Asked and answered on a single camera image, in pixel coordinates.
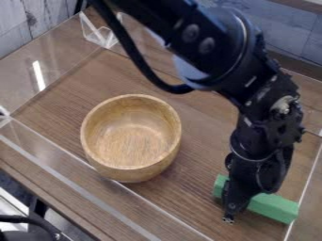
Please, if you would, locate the clear acrylic tray wall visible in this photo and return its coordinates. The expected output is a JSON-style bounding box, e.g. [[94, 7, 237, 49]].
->
[[0, 115, 214, 241]]

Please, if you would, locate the black metal table frame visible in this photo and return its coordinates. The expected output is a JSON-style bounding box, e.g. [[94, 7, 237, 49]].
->
[[27, 196, 89, 241]]

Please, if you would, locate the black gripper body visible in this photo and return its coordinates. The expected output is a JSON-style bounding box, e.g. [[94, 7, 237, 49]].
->
[[226, 95, 305, 195]]

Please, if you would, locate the black cable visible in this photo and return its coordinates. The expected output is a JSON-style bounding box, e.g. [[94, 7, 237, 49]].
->
[[90, 0, 196, 95]]

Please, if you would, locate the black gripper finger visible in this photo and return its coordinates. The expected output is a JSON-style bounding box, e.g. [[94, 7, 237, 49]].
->
[[222, 182, 258, 224]]

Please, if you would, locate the clear acrylic corner bracket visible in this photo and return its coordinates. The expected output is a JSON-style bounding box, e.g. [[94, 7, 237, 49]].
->
[[79, 12, 118, 49]]

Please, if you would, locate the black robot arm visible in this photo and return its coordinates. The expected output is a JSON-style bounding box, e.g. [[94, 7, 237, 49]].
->
[[90, 0, 306, 223]]

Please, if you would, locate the green rectangular block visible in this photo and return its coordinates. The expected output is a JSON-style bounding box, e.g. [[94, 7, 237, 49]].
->
[[213, 174, 301, 226]]

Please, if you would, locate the wooden bowl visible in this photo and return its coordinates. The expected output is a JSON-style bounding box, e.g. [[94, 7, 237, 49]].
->
[[81, 94, 184, 183]]

